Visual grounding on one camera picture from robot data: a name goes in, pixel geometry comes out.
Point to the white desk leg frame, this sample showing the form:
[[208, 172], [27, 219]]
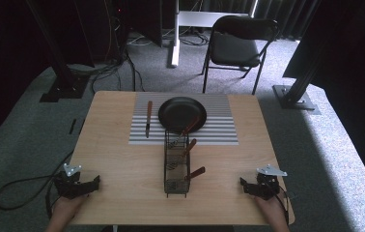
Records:
[[175, 38]]

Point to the grey striped placemat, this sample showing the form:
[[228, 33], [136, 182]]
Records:
[[222, 129]]

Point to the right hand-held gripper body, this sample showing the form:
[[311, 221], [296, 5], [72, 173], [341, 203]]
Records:
[[267, 185]]

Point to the black folding chair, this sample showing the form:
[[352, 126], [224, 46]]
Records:
[[235, 48]]

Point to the person's left hand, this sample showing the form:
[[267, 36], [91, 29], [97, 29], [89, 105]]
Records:
[[66, 206]]

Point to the person's right hand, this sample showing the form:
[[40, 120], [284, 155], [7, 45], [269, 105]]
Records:
[[271, 211]]

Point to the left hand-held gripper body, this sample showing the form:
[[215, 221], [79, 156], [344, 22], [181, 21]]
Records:
[[69, 187]]

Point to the black metal stand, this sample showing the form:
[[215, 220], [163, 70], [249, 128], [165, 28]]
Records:
[[63, 74], [294, 95]]

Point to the black frying pan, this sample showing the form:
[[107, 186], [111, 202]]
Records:
[[179, 112]]

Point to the dark curtain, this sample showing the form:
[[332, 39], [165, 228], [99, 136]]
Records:
[[286, 16]]

